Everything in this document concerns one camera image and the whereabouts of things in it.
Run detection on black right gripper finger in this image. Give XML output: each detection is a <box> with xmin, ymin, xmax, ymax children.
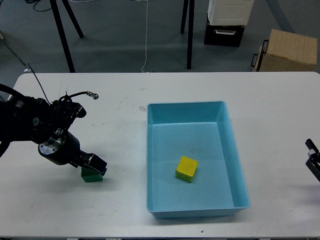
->
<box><xmin>305</xmin><ymin>138</ymin><xmax>320</xmax><ymax>181</ymax></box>

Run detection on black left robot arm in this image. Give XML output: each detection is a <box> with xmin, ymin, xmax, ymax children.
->
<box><xmin>0</xmin><ymin>84</ymin><xmax>107</xmax><ymax>176</ymax></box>

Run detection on thin black cable tie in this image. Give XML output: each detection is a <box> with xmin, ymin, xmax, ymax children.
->
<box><xmin>27</xmin><ymin>63</ymin><xmax>51</xmax><ymax>105</ymax></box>

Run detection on black stand legs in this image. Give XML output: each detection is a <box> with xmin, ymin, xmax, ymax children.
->
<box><xmin>180</xmin><ymin>0</ymin><xmax>195</xmax><ymax>70</ymax></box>
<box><xmin>49</xmin><ymin>0</ymin><xmax>85</xmax><ymax>73</ymax></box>

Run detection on black left stand legs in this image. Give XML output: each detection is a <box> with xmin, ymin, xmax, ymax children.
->
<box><xmin>49</xmin><ymin>0</ymin><xmax>85</xmax><ymax>73</ymax></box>

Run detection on black drawer cabinet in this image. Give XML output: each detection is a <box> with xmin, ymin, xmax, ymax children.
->
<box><xmin>204</xmin><ymin>20</ymin><xmax>245</xmax><ymax>47</ymax></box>

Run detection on white appliance box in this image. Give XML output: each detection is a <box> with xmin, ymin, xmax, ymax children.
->
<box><xmin>207</xmin><ymin>0</ymin><xmax>255</xmax><ymax>26</ymax></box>

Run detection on black cable with metal connector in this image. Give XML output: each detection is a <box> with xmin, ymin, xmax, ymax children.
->
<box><xmin>64</xmin><ymin>90</ymin><xmax>100</xmax><ymax>101</ymax></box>

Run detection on white hanging cord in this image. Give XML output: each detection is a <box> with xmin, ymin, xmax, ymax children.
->
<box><xmin>140</xmin><ymin>0</ymin><xmax>150</xmax><ymax>73</ymax></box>

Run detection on light blue plastic box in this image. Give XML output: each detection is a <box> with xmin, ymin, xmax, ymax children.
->
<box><xmin>146</xmin><ymin>101</ymin><xmax>250</xmax><ymax>218</ymax></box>

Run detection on black right stand legs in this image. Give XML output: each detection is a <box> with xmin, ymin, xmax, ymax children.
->
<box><xmin>180</xmin><ymin>0</ymin><xmax>195</xmax><ymax>70</ymax></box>

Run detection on yellow wooden block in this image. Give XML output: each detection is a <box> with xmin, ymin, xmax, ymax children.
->
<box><xmin>175</xmin><ymin>156</ymin><xmax>199</xmax><ymax>183</ymax></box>

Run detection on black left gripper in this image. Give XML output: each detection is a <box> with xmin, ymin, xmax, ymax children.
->
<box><xmin>38</xmin><ymin>132</ymin><xmax>107</xmax><ymax>176</ymax></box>

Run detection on green wooden block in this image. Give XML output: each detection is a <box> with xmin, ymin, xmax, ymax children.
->
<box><xmin>81</xmin><ymin>167</ymin><xmax>103</xmax><ymax>183</ymax></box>

